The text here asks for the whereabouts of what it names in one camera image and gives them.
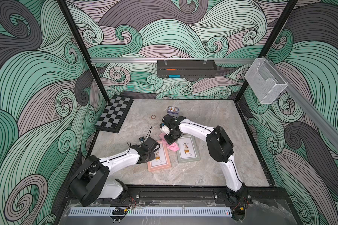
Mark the black corner post left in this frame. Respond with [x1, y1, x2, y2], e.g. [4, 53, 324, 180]
[57, 0, 110, 104]

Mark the pink picture frame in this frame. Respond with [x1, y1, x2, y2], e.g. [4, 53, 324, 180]
[147, 142, 171, 172]

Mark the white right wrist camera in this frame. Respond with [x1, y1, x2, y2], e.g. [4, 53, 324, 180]
[159, 123, 171, 135]

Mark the aluminium rail back wall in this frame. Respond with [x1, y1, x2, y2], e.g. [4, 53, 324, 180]
[91, 57, 255, 64]

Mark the aluminium rail wall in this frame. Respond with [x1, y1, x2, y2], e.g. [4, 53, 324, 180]
[262, 56, 338, 153]
[91, 57, 255, 64]

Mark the black corner post right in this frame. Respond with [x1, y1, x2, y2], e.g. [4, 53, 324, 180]
[234, 0, 298, 106]

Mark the clear plastic wall holder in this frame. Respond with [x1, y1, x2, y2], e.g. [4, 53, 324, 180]
[245, 58, 288, 104]

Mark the black and grey chessboard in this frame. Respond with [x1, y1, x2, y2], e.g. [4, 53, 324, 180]
[95, 95, 133, 133]

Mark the black wall tray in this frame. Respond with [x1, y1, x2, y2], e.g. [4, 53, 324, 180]
[156, 60, 218, 79]

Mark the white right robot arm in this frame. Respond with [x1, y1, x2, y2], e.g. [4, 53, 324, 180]
[160, 114, 247, 204]

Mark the white slotted cable duct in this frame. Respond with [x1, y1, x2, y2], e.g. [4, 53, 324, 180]
[68, 206, 232, 217]

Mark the aluminium rail right wall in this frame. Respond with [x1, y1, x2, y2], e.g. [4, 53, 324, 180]
[262, 56, 338, 153]

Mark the black corner post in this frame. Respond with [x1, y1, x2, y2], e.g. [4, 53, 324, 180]
[234, 0, 298, 106]
[57, 0, 110, 104]

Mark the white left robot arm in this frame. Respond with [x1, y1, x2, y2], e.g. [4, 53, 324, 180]
[69, 137, 160, 207]

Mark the pink cloth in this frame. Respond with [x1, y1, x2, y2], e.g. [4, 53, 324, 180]
[158, 133, 180, 152]

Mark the green picture frame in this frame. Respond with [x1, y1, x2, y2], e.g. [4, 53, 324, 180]
[176, 134, 201, 163]

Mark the blue card box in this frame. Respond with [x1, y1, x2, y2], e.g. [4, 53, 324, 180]
[167, 106, 179, 114]

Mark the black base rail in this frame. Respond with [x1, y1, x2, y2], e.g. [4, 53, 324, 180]
[64, 185, 289, 204]

